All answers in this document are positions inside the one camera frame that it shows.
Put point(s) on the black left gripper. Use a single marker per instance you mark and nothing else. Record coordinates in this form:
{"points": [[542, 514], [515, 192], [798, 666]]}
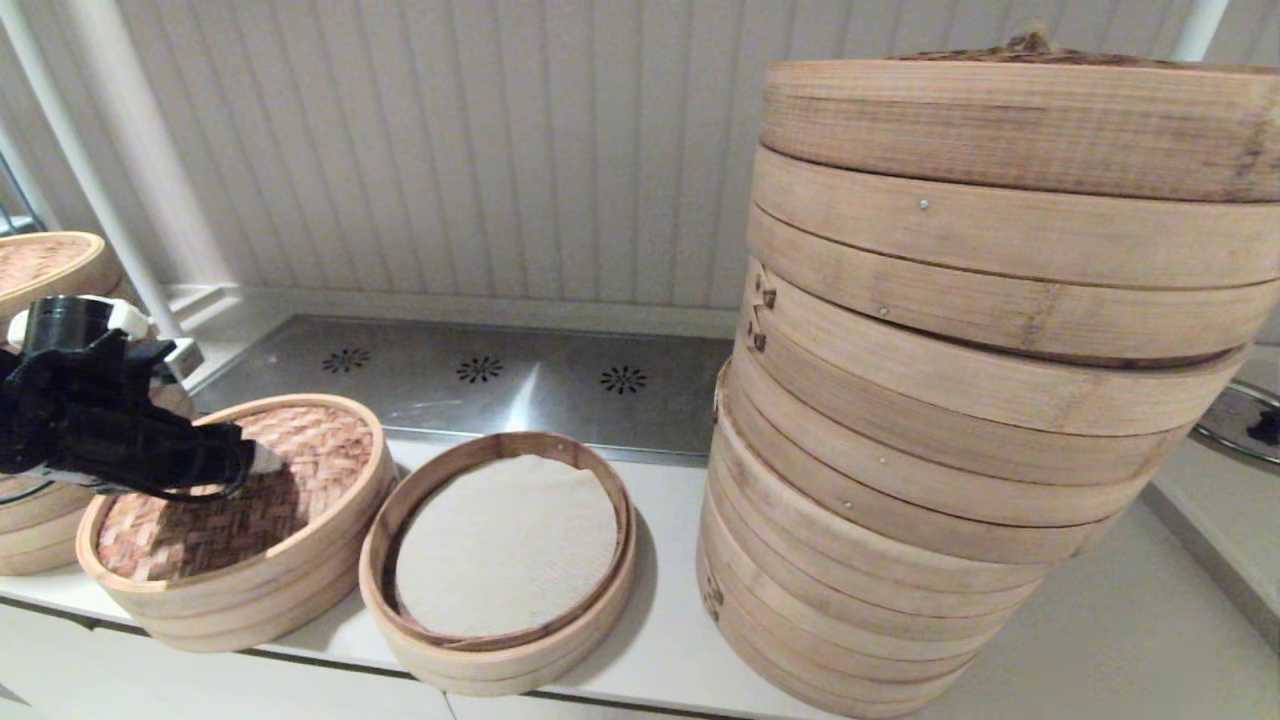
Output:
{"points": [[160, 450]]}

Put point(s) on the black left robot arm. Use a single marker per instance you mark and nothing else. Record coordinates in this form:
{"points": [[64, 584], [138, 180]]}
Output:
{"points": [[60, 325]]}

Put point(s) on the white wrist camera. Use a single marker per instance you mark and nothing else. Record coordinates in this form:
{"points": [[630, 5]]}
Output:
{"points": [[180, 358]]}

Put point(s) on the round metal pan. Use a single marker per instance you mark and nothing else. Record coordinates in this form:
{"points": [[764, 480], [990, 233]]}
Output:
{"points": [[1232, 420]]}

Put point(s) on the perforated stainless steel plate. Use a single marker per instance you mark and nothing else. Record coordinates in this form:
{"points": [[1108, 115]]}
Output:
{"points": [[420, 400]]}

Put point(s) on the grey metal frame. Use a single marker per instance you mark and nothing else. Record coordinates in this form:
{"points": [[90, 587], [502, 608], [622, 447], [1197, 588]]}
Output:
{"points": [[12, 212]]}

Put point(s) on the white steamer liner cloth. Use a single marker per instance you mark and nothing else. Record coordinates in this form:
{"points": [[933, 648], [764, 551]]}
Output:
{"points": [[505, 545]]}

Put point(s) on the thin white round pole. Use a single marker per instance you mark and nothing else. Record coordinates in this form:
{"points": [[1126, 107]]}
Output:
{"points": [[97, 190], [1200, 28]]}

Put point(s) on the large woven bamboo steamer lid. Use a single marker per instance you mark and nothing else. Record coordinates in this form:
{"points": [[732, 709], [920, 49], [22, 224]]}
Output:
{"points": [[1000, 125]]}

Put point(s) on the thick white column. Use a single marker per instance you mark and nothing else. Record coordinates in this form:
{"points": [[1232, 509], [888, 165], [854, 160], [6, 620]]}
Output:
{"points": [[152, 160]]}

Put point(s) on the white cabinet front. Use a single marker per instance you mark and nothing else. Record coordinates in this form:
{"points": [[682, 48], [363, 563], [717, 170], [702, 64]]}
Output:
{"points": [[150, 690]]}

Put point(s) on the large bamboo steamer basket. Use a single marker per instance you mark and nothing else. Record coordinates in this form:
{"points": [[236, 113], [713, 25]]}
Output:
{"points": [[900, 490], [950, 400], [1000, 258], [830, 670], [850, 580]]}

